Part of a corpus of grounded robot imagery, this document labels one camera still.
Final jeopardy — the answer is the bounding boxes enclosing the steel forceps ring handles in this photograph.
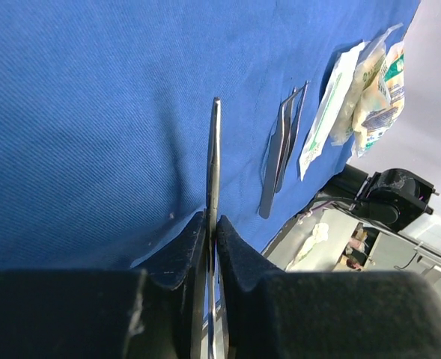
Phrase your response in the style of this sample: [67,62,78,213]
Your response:
[186,97,222,358]

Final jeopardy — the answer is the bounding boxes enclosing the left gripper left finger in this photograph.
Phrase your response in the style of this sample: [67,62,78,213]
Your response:
[0,212,206,358]

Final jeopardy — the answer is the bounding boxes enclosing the long white green pouch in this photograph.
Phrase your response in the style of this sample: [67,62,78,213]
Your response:
[299,41,367,180]

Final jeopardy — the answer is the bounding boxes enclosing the white blue supply packet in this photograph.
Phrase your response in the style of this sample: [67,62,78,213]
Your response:
[353,41,405,157]

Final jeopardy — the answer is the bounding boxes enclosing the steel tweezers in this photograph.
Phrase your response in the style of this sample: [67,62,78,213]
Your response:
[258,88,299,219]
[276,81,309,193]

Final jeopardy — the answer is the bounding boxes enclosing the blue surgical cloth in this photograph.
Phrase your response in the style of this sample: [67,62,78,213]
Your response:
[0,1,419,270]

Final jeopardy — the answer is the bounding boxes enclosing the green clear supply packet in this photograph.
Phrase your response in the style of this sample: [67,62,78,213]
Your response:
[329,22,403,146]

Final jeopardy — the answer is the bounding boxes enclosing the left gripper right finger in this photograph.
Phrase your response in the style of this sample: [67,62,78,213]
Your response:
[216,216,441,358]

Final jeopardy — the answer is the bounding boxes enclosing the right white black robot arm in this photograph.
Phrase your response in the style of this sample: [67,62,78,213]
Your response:
[322,165,436,232]

